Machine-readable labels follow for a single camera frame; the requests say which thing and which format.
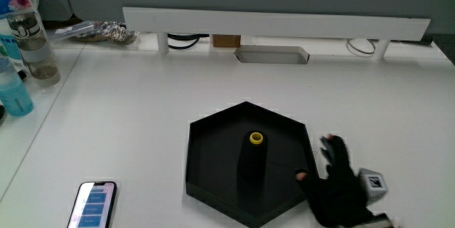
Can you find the white monitor riser shelf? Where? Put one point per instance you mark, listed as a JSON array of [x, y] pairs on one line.
[[273, 23]]

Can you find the blue plastic bottle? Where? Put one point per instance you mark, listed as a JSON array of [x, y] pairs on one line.
[[13, 93]]

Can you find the black hexagonal plate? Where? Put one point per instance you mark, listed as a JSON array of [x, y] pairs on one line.
[[220, 164]]

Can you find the brown cardboard box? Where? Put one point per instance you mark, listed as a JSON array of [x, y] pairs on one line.
[[226, 40]]

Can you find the white blue label bottle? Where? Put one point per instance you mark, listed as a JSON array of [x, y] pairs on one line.
[[9, 48]]

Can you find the black smartphone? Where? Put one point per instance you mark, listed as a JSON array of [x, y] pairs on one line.
[[93, 205]]

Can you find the person's right hand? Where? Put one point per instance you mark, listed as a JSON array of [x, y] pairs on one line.
[[339, 194]]

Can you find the black sewing thread spool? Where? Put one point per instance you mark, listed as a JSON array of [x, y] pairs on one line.
[[252, 157]]

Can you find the clear water bottle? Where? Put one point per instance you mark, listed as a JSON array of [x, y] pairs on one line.
[[35, 48]]

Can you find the crinkled plastic snack bag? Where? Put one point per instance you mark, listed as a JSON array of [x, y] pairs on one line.
[[106, 32]]

